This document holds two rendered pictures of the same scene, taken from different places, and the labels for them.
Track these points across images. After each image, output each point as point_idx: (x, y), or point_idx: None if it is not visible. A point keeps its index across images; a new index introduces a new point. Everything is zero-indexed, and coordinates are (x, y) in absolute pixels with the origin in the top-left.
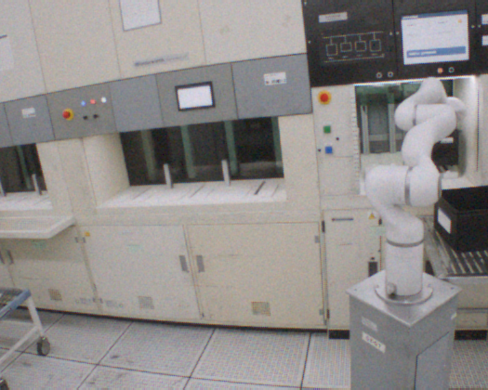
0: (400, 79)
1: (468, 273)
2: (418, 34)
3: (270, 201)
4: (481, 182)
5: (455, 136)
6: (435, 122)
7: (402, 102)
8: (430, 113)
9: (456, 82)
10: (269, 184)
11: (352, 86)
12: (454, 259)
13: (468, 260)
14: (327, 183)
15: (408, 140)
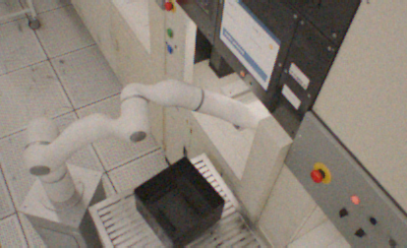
0: (214, 46)
1: (103, 225)
2: (235, 22)
3: (145, 46)
4: (238, 189)
5: None
6: (106, 126)
7: (132, 83)
8: (121, 115)
9: None
10: None
11: (187, 16)
12: (123, 209)
13: (126, 219)
14: (169, 71)
15: (76, 121)
